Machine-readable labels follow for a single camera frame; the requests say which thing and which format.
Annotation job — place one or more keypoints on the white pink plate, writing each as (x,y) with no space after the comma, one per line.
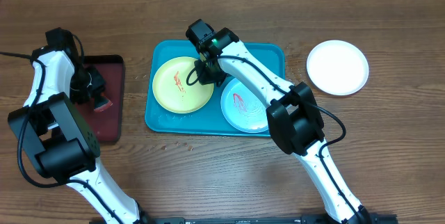
(337,67)

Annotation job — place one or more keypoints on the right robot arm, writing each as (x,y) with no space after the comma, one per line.
(294,119)

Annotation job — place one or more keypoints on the light blue plate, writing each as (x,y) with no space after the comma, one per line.
(242,109)

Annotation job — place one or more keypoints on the yellow plate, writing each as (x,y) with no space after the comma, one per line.
(171,90)

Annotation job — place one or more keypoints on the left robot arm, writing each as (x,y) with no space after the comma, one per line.
(55,145)

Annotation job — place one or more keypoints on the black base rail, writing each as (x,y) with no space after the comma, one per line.
(304,219)

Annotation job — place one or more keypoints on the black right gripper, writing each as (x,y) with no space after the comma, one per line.
(207,77)

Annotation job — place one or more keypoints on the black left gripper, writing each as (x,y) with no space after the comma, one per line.
(96,84)

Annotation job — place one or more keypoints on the dark red water tray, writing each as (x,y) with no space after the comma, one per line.
(106,124)

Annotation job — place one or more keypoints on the teal plastic tray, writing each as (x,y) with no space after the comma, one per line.
(208,120)

